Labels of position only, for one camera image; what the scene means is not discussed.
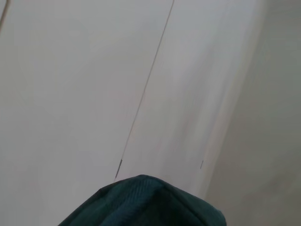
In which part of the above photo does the dark teal lunch bag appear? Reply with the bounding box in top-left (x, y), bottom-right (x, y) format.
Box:
top-left (57, 174), bottom-right (227, 226)

